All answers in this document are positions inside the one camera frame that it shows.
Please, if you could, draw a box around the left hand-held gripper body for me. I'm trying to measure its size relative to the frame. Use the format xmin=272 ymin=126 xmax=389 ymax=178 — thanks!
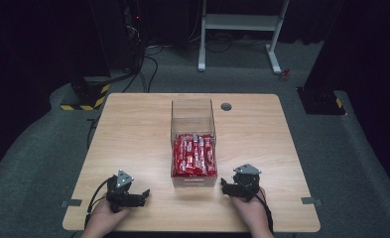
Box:
xmin=105 ymin=169 xmax=143 ymax=213

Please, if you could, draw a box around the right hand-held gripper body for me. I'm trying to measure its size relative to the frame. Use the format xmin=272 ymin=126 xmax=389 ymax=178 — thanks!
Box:
xmin=229 ymin=163 xmax=262 ymax=203

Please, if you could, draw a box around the person's left hand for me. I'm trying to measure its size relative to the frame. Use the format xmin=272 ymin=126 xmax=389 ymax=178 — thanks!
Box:
xmin=86 ymin=197 xmax=131 ymax=234

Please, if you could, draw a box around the person's right hand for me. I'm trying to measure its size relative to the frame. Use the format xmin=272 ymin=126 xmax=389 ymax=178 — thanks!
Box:
xmin=230 ymin=186 xmax=272 ymax=234

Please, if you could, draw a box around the pile of red snack packets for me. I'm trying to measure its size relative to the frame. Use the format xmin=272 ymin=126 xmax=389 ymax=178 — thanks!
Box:
xmin=172 ymin=133 xmax=217 ymax=178

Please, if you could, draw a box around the clear acrylic box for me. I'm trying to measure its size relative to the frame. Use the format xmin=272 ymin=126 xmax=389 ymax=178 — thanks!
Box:
xmin=170 ymin=98 xmax=218 ymax=189

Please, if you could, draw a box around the black yellow striped stand base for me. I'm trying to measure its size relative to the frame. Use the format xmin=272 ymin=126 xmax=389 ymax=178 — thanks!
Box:
xmin=60 ymin=76 xmax=112 ymax=112

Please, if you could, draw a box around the small red floor object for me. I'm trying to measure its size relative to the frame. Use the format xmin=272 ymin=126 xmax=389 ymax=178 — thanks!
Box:
xmin=279 ymin=67 xmax=292 ymax=82

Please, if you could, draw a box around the black computer tower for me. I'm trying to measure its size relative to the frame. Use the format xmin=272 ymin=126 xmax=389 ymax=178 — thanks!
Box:
xmin=122 ymin=0 xmax=148 ymax=71

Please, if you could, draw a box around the white metal stand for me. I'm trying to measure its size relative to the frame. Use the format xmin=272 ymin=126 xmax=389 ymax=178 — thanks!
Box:
xmin=196 ymin=0 xmax=291 ymax=75

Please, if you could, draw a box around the left hand-held gripper black cable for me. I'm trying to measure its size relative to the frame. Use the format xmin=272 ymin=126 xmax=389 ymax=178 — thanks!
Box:
xmin=83 ymin=176 xmax=115 ymax=231

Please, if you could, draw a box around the hand-held gripper black cable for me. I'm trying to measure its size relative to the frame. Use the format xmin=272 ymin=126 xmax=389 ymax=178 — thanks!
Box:
xmin=83 ymin=176 xmax=115 ymax=231
xmin=238 ymin=179 xmax=275 ymax=234

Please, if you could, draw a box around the right hand-held gripper black cable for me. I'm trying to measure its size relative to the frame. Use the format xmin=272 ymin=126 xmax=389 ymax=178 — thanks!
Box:
xmin=238 ymin=179 xmax=275 ymax=234

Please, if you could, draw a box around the grey table edge bracket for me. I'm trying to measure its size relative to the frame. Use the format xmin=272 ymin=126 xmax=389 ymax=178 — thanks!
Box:
xmin=300 ymin=196 xmax=324 ymax=206
xmin=60 ymin=198 xmax=83 ymax=209

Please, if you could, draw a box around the black cable beside table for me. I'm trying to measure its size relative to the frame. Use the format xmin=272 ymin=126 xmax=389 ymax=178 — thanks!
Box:
xmin=85 ymin=114 xmax=101 ymax=151

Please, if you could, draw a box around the black floor cable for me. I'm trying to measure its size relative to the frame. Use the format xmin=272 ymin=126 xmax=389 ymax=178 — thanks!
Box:
xmin=121 ymin=54 xmax=160 ymax=94

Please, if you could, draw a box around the bundle of dark floor cables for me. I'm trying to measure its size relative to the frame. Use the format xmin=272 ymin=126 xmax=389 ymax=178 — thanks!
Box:
xmin=187 ymin=30 xmax=261 ymax=55

